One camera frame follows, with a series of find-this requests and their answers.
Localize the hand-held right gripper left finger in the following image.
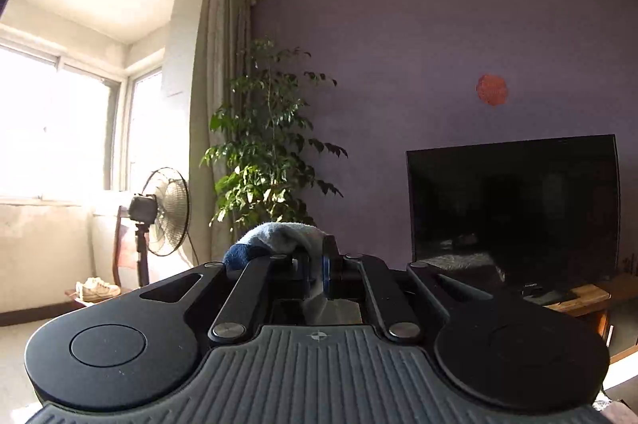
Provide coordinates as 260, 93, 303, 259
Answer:
140, 253, 313, 345

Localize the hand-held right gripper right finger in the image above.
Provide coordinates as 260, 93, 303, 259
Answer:
322, 238, 500, 342

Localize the white navy-sleeved printed t-shirt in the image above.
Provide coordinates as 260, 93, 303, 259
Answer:
223, 222, 330, 326

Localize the green potted tree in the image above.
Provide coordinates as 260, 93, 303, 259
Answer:
201, 38, 349, 236

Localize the black standing fan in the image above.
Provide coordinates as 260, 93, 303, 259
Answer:
128, 166, 191, 288

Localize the wooden chair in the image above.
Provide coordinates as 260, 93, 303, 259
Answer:
64, 205, 146, 313

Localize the black flat television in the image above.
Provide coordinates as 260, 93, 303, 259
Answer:
406, 134, 622, 291

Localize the white sneaker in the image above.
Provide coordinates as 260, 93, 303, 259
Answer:
75, 277, 122, 303

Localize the beige curtain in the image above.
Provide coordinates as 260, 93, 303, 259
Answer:
188, 0, 253, 266

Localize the wooden television stand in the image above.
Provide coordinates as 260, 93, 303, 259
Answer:
523, 272, 638, 365

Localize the window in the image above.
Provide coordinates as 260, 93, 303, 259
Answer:
0, 28, 166, 202

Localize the red round wall decoration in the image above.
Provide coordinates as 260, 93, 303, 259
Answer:
476, 74, 510, 107

